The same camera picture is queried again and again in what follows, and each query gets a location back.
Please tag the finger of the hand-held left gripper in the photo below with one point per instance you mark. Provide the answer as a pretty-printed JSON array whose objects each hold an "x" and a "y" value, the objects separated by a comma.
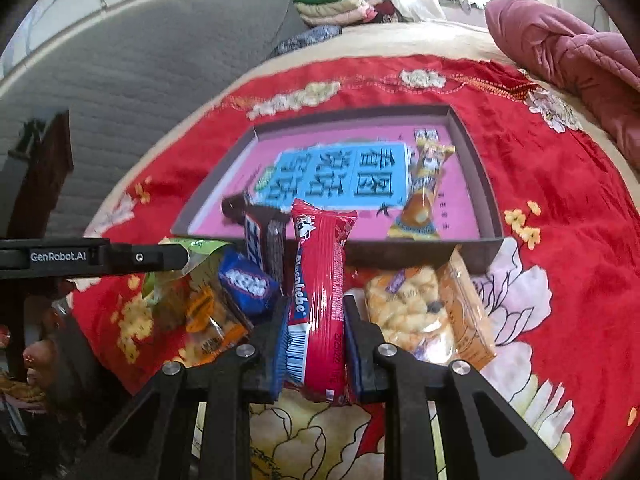
[{"x": 150, "y": 258}]

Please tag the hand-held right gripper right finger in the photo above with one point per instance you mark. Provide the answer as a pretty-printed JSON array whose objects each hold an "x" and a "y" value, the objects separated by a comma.
[{"x": 351, "y": 347}]

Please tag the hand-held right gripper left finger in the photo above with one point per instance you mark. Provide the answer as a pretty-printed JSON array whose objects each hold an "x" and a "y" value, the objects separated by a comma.
[{"x": 280, "y": 347}]

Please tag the red snack packet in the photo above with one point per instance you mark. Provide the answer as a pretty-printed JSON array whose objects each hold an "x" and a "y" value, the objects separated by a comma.
[{"x": 320, "y": 285}]

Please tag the orange and green snack packet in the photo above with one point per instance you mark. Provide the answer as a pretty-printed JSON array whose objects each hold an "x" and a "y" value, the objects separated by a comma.
[{"x": 200, "y": 310}]

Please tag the tan rice cracker packet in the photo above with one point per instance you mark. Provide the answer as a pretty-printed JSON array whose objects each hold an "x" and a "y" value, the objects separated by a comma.
[{"x": 420, "y": 305}]

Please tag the dark brown chocolate bar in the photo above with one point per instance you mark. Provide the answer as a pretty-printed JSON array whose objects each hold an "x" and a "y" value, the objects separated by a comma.
[{"x": 272, "y": 245}]

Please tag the shallow box with pink inside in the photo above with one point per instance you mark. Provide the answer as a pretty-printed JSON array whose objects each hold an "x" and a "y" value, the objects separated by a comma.
[{"x": 350, "y": 180}]

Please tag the person's left hand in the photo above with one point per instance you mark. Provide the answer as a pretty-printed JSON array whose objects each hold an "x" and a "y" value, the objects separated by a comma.
[{"x": 40, "y": 362}]

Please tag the blue snack packet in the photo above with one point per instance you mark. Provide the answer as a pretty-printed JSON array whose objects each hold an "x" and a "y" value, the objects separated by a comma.
[{"x": 247, "y": 282}]

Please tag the yellow bread packet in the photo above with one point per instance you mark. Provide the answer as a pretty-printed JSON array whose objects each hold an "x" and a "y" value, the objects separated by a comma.
[{"x": 425, "y": 185}]

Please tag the grey quilted headboard cover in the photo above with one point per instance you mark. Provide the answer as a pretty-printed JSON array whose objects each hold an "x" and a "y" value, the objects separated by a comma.
[{"x": 150, "y": 60}]

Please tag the red floral cloth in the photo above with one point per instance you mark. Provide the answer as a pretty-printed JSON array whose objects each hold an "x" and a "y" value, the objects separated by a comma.
[{"x": 550, "y": 260}]

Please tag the dark patterned pillow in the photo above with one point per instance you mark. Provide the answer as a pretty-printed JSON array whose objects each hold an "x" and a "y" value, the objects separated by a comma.
[{"x": 307, "y": 40}]

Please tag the beige bed sheet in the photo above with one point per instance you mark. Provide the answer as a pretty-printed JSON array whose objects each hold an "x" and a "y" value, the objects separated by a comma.
[{"x": 400, "y": 40}]

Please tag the stack of folded clothes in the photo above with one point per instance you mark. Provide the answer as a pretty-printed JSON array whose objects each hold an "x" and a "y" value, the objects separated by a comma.
[{"x": 335, "y": 2}]

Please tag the pink quilt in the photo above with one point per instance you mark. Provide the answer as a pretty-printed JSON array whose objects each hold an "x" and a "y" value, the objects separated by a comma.
[{"x": 565, "y": 50}]

